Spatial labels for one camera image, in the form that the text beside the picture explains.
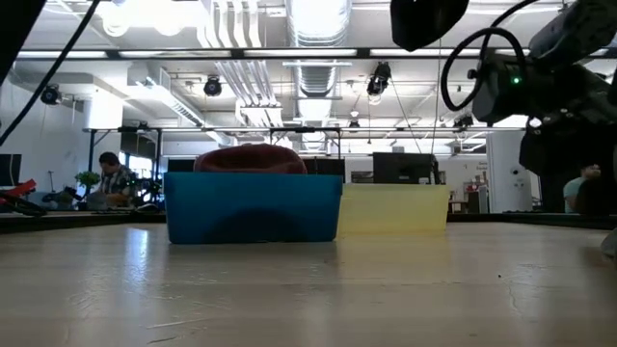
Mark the maroon baseball cap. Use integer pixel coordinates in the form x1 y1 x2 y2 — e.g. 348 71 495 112
193 143 309 175

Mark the teal plastic bin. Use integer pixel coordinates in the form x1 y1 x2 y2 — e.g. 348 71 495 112
162 172 344 245

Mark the black monitor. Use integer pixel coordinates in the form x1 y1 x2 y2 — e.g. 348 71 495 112
372 151 441 185

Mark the yellow translucent plastic bin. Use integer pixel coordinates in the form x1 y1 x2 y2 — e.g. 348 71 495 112
335 183 452 236

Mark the black overhead light bar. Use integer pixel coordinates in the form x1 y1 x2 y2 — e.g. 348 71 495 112
13 46 611 61

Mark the person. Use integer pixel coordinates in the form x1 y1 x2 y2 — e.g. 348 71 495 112
562 163 604 215
95 151 141 208

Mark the white pillar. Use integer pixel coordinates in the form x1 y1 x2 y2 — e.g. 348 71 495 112
485 130 544 214

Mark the green leafy potted plant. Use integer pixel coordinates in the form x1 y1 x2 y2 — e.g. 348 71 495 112
75 170 102 194

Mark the black background workstation frame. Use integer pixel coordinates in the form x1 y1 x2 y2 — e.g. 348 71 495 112
82 125 526 174

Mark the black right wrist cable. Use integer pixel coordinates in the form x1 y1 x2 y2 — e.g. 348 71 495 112
440 0 544 114

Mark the red and black strap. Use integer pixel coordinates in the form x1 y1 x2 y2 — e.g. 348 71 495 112
0 178 48 217

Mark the black wall screen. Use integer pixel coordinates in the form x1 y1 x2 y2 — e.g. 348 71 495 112
0 153 23 188

